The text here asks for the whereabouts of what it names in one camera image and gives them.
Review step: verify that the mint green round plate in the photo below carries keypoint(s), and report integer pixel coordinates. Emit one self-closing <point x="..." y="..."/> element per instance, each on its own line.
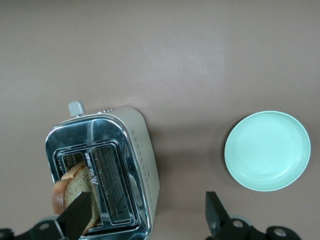
<point x="267" y="152"/>

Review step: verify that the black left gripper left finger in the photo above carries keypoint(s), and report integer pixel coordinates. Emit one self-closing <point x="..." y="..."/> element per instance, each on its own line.
<point x="75" y="217"/>

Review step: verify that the beige chrome toaster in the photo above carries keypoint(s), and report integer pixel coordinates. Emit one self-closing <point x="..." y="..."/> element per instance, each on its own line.
<point x="140" y="150"/>

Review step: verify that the brown bread slice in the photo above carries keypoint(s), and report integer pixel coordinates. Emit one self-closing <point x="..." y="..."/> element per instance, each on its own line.
<point x="77" y="182"/>

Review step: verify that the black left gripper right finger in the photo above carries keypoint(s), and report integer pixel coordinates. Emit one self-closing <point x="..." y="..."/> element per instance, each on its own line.
<point x="217" y="217"/>

